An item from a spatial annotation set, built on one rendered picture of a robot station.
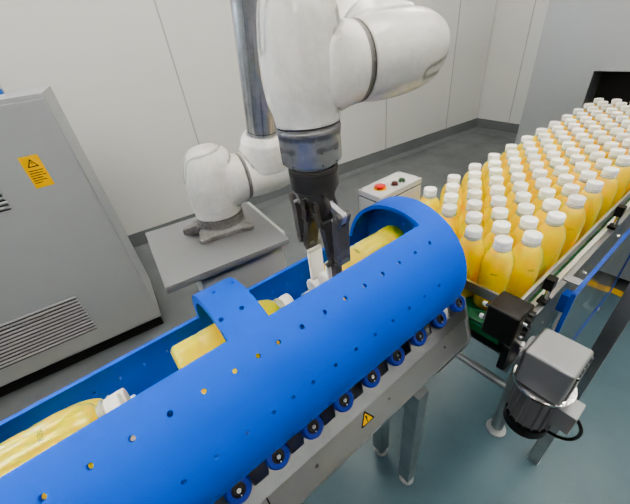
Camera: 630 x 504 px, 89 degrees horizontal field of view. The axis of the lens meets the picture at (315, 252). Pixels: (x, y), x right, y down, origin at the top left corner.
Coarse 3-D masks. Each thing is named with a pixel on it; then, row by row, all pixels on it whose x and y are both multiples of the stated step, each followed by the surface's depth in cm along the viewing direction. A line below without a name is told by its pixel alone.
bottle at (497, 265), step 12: (492, 252) 76; (504, 252) 75; (492, 264) 76; (504, 264) 75; (480, 276) 81; (492, 276) 78; (504, 276) 77; (492, 288) 79; (504, 288) 79; (480, 300) 83
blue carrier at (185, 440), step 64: (384, 256) 56; (448, 256) 61; (192, 320) 62; (256, 320) 45; (320, 320) 48; (384, 320) 53; (128, 384) 58; (192, 384) 40; (256, 384) 42; (320, 384) 47; (64, 448) 34; (128, 448) 35; (192, 448) 38; (256, 448) 43
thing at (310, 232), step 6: (300, 204) 52; (306, 204) 51; (306, 210) 52; (306, 216) 53; (306, 222) 55; (312, 222) 55; (306, 228) 56; (312, 228) 56; (318, 228) 57; (306, 234) 57; (312, 234) 57; (306, 240) 58; (312, 240) 58; (318, 240) 60; (306, 246) 59
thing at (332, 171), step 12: (288, 168) 49; (336, 168) 47; (300, 180) 46; (312, 180) 46; (324, 180) 46; (336, 180) 48; (300, 192) 47; (312, 192) 47; (324, 192) 47; (324, 204) 48; (336, 204) 49; (312, 216) 53; (324, 216) 50
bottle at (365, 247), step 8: (376, 232) 67; (384, 232) 66; (392, 232) 66; (400, 232) 67; (368, 240) 65; (376, 240) 64; (384, 240) 65; (392, 240) 65; (352, 248) 63; (360, 248) 63; (368, 248) 63; (376, 248) 63; (352, 256) 61; (360, 256) 62; (344, 264) 61; (352, 264) 61
